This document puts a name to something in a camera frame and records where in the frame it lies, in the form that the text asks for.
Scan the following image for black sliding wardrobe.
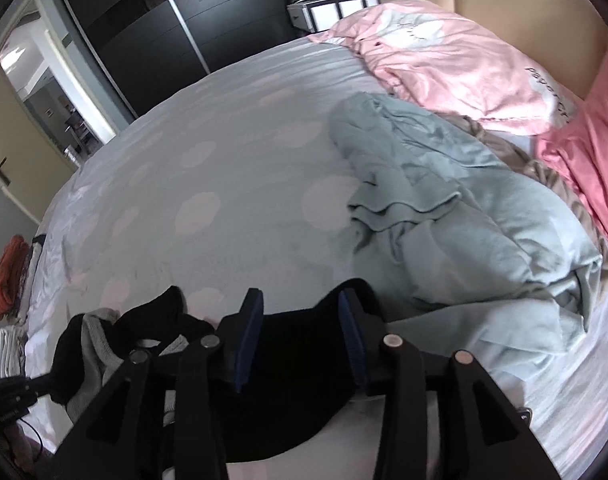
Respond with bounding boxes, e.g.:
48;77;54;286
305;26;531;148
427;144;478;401
51;0;317;118

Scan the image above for orange folded garment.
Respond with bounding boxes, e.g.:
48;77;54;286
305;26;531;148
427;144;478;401
0;235;30;318

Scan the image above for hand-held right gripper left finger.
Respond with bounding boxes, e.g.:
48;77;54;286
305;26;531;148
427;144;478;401
54;287;265;480

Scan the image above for floral pink pillow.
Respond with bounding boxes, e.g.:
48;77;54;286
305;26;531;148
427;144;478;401
306;1;582;136

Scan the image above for purple fluffy clothing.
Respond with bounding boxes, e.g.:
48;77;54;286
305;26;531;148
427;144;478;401
0;422;42;468

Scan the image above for bed with dotted sheet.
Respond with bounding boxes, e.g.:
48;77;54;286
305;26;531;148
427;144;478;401
26;40;608;480

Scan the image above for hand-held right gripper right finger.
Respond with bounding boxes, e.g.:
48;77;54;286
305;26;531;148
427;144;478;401
338;290;552;480

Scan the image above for beige room door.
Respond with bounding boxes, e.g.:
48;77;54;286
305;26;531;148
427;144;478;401
0;57;80;226

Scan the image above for white folded clothes stack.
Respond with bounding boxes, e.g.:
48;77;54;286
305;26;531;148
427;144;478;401
0;327;32;378

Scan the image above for white cube nightstand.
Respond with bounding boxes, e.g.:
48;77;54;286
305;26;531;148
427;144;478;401
285;0;382;36

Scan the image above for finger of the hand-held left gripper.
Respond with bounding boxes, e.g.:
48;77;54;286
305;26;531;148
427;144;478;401
28;372;55;396

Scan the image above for black and grey sweater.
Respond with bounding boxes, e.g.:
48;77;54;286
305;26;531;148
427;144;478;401
51;277;385;463

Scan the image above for grey patterned folded garment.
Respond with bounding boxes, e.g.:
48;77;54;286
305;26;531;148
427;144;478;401
14;235;47;321

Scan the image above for light blue blanket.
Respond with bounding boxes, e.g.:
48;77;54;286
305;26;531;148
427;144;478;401
329;92;605;361

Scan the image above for beige padded headboard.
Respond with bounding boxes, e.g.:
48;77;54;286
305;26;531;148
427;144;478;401
371;0;608;96

